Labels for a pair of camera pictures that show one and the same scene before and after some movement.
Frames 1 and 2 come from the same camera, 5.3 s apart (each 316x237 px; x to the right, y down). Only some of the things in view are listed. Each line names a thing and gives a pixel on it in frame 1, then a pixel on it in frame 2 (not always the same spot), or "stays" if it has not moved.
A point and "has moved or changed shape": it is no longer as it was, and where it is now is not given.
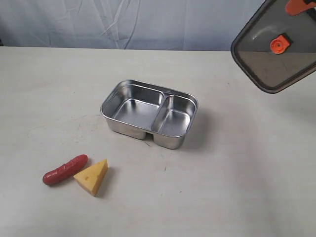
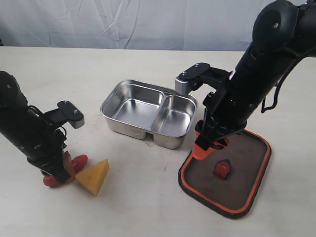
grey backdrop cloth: [200, 25] stays
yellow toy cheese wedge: [90, 178] stays
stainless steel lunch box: [136, 108] stays
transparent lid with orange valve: [277, 50] has moved or changed shape
